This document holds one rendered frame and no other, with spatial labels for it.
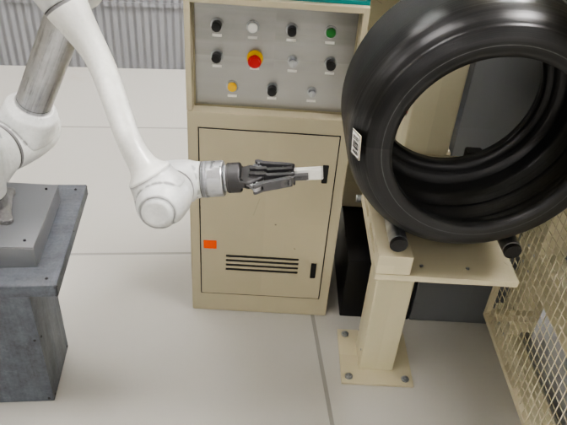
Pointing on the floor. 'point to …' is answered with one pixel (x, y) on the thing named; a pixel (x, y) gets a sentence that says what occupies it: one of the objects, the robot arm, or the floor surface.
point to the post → (366, 357)
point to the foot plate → (347, 357)
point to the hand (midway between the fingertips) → (309, 173)
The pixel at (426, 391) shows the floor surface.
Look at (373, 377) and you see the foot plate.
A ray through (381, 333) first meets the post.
